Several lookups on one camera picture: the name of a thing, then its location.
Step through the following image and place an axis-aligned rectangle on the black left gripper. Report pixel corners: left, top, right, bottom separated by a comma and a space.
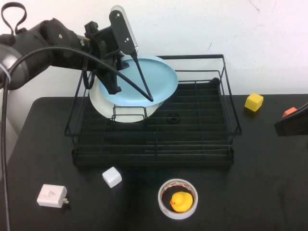
84, 21, 122, 94

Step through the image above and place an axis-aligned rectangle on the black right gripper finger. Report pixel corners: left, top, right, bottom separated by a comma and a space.
274, 103, 308, 137

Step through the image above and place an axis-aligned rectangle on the light blue round plate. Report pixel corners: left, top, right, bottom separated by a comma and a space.
97, 55, 179, 106

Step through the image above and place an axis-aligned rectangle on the orange cube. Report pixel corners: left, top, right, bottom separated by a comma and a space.
281, 107, 297, 119

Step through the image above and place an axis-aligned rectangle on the yellow cube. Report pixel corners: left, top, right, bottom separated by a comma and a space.
244, 93, 264, 112

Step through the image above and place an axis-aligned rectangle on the white cube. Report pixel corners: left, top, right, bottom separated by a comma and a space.
102, 166, 123, 189

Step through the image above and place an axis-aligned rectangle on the white cabinet edge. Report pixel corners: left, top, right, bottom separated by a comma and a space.
0, 89, 20, 145

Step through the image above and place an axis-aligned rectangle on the black drip tray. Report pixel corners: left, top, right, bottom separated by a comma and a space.
73, 78, 234, 168

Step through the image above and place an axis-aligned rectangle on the white plug charger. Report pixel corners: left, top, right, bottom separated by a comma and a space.
37, 184, 70, 208

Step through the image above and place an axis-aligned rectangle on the white tape roll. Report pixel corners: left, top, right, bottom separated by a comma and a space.
158, 178, 199, 220

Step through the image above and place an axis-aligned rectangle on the yellow rubber duck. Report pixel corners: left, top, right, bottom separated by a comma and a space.
169, 192, 193, 213

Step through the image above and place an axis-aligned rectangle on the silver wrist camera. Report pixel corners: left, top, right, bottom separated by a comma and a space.
109, 5, 140, 56

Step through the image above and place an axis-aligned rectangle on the black wire dish rack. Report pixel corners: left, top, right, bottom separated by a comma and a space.
64, 54, 243, 168

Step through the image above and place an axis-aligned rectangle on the black camera cable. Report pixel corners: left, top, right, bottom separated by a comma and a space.
0, 47, 154, 231

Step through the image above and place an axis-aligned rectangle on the black cable loop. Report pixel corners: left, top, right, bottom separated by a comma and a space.
1, 2, 27, 34

